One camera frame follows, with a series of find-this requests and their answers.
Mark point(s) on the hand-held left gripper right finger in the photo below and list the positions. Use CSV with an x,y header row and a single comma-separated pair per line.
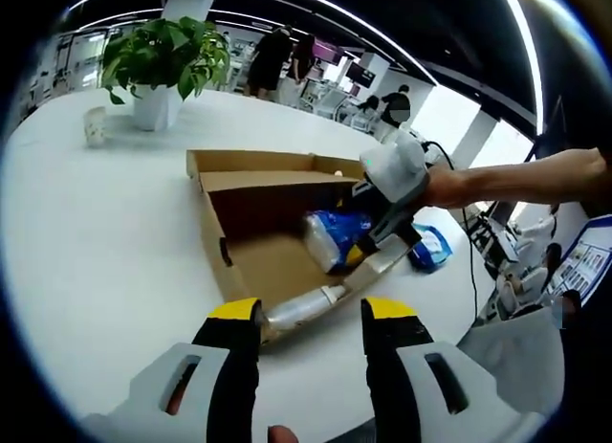
x,y
392,347

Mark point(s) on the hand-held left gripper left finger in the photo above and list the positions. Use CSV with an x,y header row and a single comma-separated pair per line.
x,y
229,361

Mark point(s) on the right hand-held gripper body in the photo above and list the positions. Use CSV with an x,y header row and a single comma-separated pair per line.
x,y
392,170

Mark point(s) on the blue pink soft pack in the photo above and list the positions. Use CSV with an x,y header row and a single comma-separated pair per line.
x,y
334,228

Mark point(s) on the brown cardboard shoe box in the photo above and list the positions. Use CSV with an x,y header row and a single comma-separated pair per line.
x,y
268,266

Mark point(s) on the person's right hand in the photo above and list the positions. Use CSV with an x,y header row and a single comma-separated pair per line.
x,y
449,189

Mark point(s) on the person's left hand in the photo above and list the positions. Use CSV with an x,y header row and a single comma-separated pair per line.
x,y
282,436

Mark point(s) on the blue wet wipes pack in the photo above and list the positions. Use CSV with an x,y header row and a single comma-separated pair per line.
x,y
432,247

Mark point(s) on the white office chair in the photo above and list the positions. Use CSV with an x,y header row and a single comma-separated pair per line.
x,y
364,120
315,96

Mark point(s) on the light grey cloth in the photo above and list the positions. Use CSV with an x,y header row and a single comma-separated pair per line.
x,y
521,357

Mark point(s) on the ceiling light strips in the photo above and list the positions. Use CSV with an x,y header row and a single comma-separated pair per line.
x,y
529,55

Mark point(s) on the display board with pictures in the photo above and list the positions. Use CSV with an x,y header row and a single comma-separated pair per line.
x,y
583,266

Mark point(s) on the potted green plant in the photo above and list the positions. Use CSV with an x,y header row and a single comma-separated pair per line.
x,y
162,46

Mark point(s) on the small white cup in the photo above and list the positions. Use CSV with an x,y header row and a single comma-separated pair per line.
x,y
94,127

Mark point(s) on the dark wall screen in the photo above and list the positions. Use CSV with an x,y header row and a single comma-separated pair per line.
x,y
363,74

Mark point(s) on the purple wall screen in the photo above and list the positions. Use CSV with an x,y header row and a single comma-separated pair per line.
x,y
327,50

